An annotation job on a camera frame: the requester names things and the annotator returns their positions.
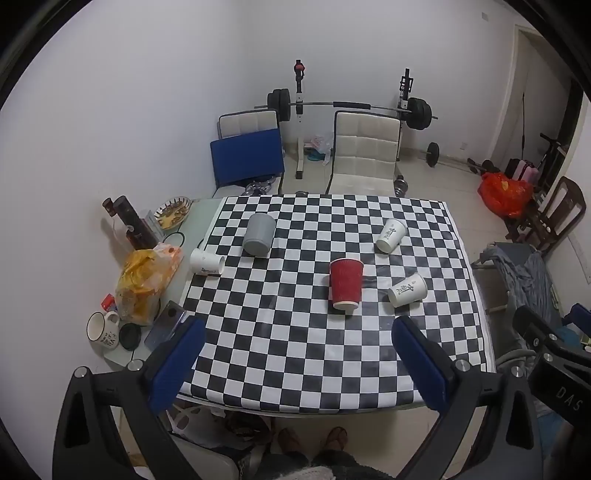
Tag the white barbell rack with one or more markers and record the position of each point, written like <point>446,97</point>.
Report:
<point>300,138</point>

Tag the plain white paper cup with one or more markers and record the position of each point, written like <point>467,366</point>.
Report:
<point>205,261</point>

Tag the white padded chair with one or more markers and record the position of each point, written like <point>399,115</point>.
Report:
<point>364,152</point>
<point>249,121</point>

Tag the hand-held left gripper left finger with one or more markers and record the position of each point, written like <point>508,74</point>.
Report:
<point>178,364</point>

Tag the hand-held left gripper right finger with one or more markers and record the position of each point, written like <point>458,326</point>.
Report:
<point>422,369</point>

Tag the yellow plastic bag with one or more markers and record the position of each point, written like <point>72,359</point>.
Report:
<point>143,286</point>

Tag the black scooter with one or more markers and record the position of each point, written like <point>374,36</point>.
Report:
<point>551,157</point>

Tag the grey cloth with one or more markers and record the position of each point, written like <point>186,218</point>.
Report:
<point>531,277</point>

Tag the small red box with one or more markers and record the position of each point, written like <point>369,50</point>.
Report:
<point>109,302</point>

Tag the grey cup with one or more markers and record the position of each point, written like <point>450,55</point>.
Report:
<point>258,235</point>

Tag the barbell with black plates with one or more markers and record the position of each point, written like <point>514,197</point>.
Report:
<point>420,110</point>

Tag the person's right foot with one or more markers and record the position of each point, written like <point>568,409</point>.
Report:
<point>335,441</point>

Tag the plate with food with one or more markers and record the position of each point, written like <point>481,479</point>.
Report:
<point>173,213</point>

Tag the dark wooden chair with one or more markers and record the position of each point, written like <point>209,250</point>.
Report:
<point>561,207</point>

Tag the person's grey clothing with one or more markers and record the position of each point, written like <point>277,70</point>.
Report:
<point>318,468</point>

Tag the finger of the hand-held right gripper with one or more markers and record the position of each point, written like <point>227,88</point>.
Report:
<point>579,318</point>
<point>531,325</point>

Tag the white ceramic mug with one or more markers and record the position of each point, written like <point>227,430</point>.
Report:
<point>104,330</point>

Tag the red ribbed paper cup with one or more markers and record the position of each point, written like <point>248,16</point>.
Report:
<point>346,284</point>

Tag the black white checkered tablecloth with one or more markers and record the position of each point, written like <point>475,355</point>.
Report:
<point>300,332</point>

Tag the white plastic bag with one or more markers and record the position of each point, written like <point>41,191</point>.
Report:
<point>189,420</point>

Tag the chrome dumbbell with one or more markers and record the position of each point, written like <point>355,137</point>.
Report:
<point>261,187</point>
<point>400,185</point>

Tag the clear plastic bags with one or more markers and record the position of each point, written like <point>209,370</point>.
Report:
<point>319,147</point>

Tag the black thermos bottle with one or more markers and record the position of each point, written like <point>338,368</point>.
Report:
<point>134,221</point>

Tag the silver blue phone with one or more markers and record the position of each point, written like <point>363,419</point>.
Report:
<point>164,325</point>

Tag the white paper cup black print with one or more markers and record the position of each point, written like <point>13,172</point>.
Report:
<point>391,235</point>
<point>407,290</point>

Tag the black round lid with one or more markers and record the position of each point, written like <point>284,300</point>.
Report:
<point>129,336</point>

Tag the dark brown bag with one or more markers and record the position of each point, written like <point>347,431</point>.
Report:
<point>247,429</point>

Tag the pink suitcase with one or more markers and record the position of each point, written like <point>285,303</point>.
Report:
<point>526,170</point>

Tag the red plastic bag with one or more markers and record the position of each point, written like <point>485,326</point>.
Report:
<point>503,194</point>

